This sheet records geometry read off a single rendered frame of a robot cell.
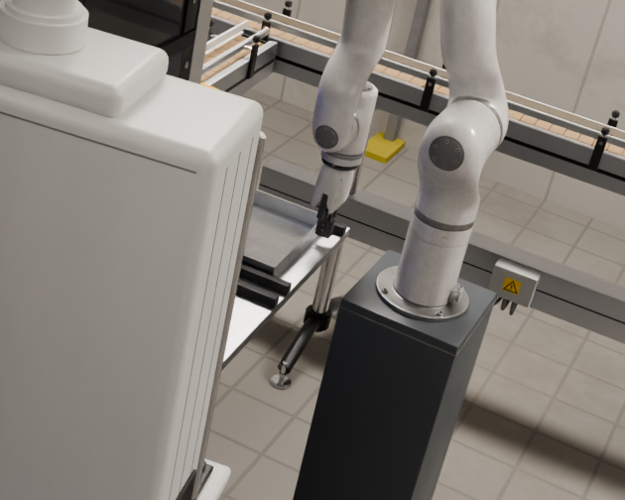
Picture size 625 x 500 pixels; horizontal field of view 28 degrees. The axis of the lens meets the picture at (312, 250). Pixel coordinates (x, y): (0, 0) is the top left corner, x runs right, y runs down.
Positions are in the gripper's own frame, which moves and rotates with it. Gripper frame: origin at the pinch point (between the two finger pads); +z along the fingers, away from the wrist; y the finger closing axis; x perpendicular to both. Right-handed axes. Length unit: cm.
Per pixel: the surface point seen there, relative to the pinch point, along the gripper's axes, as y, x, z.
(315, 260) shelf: 6.3, 1.6, 4.4
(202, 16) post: -8.4, -37.8, -30.9
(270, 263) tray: 13.9, -5.1, 4.2
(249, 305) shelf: 29.6, -2.0, 4.4
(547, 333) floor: -147, 38, 92
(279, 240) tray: 4.7, -7.4, 4.2
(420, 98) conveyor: -82, -7, 1
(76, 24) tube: 99, -3, -70
